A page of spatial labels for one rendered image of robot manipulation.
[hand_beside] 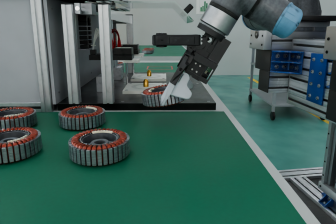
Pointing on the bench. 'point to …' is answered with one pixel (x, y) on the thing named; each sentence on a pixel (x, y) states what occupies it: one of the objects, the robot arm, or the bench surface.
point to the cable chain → (85, 21)
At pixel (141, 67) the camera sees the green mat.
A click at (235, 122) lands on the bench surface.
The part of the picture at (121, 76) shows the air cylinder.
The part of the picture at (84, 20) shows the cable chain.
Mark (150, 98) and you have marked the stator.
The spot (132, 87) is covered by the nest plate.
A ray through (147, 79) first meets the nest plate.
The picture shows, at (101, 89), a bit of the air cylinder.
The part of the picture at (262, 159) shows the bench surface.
